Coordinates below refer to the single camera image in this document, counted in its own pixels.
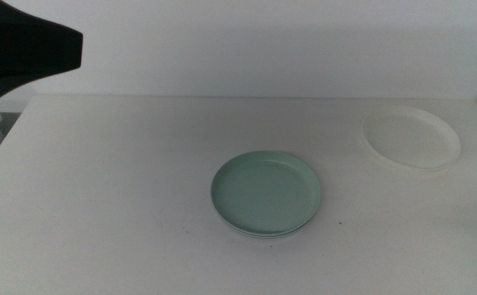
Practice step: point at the green shallow bowl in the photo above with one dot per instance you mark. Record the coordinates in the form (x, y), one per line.
(265, 192)

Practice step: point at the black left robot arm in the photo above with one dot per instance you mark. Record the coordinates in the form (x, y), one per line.
(17, 49)

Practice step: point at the grey shallow bowl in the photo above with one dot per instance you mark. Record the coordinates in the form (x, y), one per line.
(263, 235)

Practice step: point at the white shallow bowl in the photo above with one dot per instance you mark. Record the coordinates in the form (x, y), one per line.
(411, 137)

